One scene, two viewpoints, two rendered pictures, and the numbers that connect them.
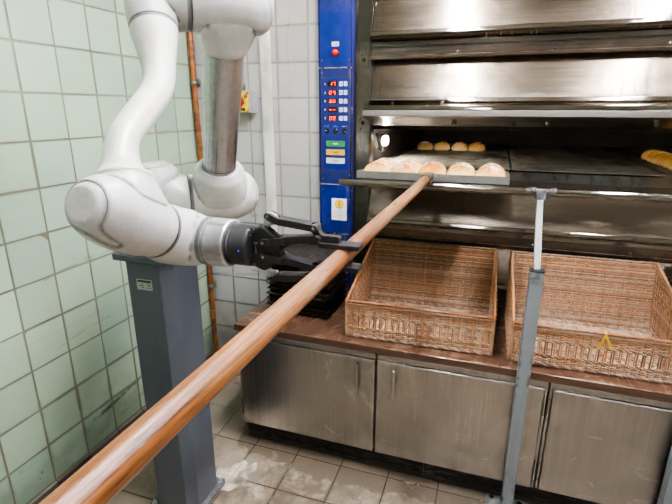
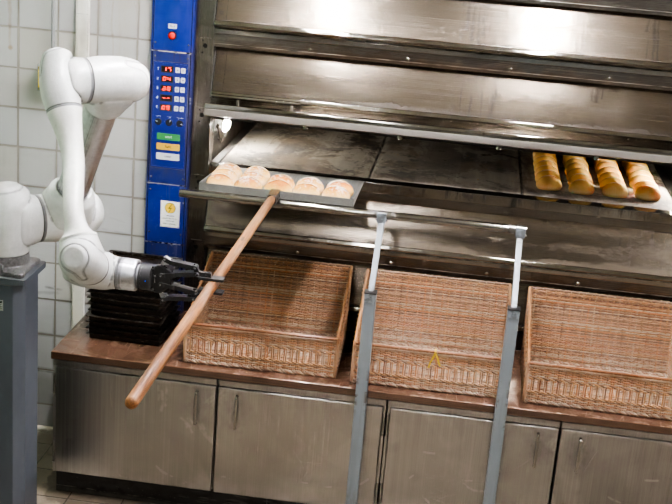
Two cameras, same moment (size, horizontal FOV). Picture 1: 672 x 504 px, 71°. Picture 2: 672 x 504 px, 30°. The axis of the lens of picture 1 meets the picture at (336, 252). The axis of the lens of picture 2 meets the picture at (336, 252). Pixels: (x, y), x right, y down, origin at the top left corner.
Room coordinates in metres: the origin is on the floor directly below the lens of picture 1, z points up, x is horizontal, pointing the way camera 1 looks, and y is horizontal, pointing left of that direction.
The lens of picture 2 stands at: (-2.47, 0.40, 2.34)
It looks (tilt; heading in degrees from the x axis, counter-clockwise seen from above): 18 degrees down; 347
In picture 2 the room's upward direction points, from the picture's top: 5 degrees clockwise
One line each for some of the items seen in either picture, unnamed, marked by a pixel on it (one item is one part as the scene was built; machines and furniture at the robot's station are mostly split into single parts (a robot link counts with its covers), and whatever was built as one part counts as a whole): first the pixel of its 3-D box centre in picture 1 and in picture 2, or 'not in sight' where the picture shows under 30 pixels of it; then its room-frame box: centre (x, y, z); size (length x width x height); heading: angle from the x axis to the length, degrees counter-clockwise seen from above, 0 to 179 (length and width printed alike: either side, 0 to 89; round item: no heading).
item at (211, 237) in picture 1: (223, 242); (129, 274); (0.83, 0.21, 1.19); 0.09 x 0.06 x 0.09; 161
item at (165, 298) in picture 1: (175, 382); (4, 409); (1.45, 0.57, 0.50); 0.21 x 0.21 x 1.00; 72
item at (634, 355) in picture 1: (587, 308); (433, 330); (1.60, -0.94, 0.72); 0.56 x 0.49 x 0.28; 72
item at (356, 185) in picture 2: (435, 171); (284, 182); (1.87, -0.40, 1.19); 0.55 x 0.36 x 0.03; 71
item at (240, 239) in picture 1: (258, 246); (155, 277); (0.81, 0.14, 1.19); 0.09 x 0.07 x 0.08; 71
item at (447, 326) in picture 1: (424, 289); (270, 311); (1.80, -0.37, 0.72); 0.56 x 0.49 x 0.28; 73
